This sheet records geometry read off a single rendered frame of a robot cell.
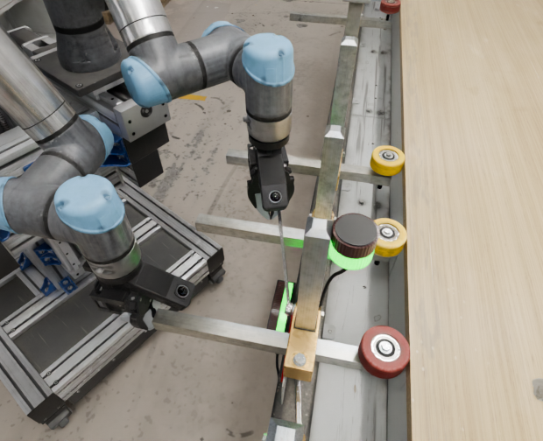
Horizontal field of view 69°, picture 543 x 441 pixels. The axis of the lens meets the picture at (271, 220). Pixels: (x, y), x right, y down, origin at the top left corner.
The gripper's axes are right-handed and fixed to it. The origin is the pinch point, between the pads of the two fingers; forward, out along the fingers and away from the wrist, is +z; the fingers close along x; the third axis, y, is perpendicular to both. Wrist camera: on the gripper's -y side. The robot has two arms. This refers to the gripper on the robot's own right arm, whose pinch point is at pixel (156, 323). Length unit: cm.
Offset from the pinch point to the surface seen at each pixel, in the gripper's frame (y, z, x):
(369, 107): -40, 20, -117
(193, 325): -8.2, -3.7, 0.7
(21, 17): 228, 61, -249
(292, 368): -27.2, -4.5, 5.0
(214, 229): -4.6, -1.9, -23.5
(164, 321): -2.7, -3.6, 0.9
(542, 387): -65, -9, 2
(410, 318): -45.8, -8.2, -6.6
